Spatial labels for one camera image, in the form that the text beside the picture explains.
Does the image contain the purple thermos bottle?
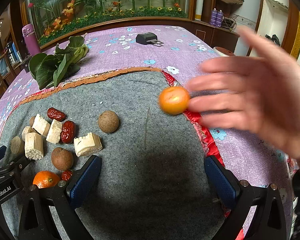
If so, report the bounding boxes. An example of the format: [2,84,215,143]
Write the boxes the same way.
[22,23,41,56]

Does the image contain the black car key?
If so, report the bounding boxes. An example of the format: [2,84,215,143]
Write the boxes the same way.
[136,32,164,47]

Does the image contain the brown longan fruit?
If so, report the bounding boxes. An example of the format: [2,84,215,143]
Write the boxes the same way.
[98,110,120,133]
[51,147,74,171]

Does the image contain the wooden shelf unit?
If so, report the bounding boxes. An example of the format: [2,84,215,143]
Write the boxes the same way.
[0,0,29,98]

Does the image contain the pale sugarcane chunk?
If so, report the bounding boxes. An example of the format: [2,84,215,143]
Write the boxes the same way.
[25,133,44,160]
[32,114,50,137]
[74,132,103,157]
[46,119,63,144]
[10,136,24,155]

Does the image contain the red jujube date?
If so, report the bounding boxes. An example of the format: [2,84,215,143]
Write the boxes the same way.
[61,170,73,181]
[61,120,76,144]
[47,107,66,122]

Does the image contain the purple bottles on shelf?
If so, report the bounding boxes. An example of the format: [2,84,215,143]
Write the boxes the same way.
[209,8,223,28]

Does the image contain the orange tangerine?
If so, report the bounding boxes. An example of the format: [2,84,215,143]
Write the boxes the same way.
[33,171,61,189]
[159,86,190,115]

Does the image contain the purple floral tablecloth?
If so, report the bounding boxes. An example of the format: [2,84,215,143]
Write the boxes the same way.
[0,24,299,240]

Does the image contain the grey felt mat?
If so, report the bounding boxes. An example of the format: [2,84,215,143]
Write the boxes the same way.
[0,71,224,239]

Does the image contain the green leafy vegetable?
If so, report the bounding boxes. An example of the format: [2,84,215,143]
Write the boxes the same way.
[29,36,88,90]

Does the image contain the flower bamboo wall panel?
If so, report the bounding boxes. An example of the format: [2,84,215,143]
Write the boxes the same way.
[25,0,189,46]

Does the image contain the bare human hand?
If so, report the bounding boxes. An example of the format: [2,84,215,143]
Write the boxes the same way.
[187,27,300,168]

